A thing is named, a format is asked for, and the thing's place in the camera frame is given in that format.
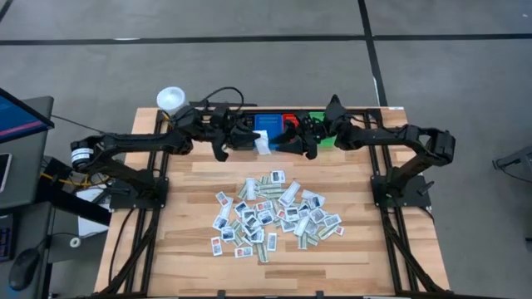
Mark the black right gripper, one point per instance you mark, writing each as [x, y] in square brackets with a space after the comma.
[318, 143]

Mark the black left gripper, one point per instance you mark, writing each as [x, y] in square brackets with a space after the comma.
[222, 143]

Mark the long plain white packet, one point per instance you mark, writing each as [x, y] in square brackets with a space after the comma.
[302, 226]
[226, 211]
[250, 189]
[289, 193]
[307, 194]

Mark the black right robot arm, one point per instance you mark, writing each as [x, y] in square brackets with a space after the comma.
[386, 139]

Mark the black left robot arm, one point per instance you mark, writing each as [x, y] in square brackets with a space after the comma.
[137, 143]

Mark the red slotted plastic basket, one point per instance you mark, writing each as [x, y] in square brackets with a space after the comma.
[290, 119]

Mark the blue slotted plastic basket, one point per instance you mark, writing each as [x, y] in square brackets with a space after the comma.
[268, 122]

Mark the green slotted plastic basket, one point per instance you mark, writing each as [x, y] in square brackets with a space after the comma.
[328, 143]

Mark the white wipes canister yellow label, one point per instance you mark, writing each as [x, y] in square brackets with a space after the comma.
[170, 99]

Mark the white paper sheet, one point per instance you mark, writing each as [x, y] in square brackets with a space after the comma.
[89, 216]

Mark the black diagonal support beam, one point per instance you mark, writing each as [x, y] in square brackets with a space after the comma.
[79, 207]

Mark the white tape roll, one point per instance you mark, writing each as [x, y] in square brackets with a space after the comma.
[75, 242]

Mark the grey stand foot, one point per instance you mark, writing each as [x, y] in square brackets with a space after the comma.
[513, 162]

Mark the laptop with blue screen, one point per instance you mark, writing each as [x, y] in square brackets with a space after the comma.
[25, 166]

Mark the monitor with blue screen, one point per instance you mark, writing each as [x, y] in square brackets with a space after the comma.
[16, 116]

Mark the smartphone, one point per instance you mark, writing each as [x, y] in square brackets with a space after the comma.
[3, 171]

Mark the black computer mouse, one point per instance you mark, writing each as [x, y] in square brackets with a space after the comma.
[24, 268]

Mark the black keyboard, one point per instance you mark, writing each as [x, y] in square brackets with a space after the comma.
[5, 243]

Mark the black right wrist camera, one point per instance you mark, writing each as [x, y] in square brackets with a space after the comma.
[308, 122]

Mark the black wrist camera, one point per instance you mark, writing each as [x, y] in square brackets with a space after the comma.
[308, 122]
[226, 118]

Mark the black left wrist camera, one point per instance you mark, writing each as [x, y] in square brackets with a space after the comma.
[226, 118]

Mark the black frame clamp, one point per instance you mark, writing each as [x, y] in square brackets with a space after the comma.
[335, 100]

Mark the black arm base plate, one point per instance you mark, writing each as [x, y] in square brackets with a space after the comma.
[415, 201]
[124, 202]

